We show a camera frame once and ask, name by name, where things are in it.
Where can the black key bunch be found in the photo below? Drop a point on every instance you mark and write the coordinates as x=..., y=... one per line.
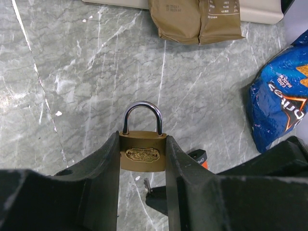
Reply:
x=148, y=186

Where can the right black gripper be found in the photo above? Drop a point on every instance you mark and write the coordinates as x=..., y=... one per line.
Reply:
x=289, y=158

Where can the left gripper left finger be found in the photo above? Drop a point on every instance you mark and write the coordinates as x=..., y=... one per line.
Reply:
x=82, y=197

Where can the brown coffee bag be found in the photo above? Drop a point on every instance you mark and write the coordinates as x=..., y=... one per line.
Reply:
x=196, y=21

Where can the blue Doritos chip bag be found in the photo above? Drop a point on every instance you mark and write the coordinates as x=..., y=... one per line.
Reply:
x=278, y=96

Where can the orange black padlock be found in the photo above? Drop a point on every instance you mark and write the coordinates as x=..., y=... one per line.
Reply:
x=200, y=157

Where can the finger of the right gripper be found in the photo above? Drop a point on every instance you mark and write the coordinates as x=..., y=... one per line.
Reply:
x=156, y=198

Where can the brass padlock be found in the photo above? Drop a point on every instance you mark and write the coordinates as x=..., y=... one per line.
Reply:
x=143, y=151

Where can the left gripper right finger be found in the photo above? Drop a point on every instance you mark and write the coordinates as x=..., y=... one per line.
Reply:
x=199, y=200

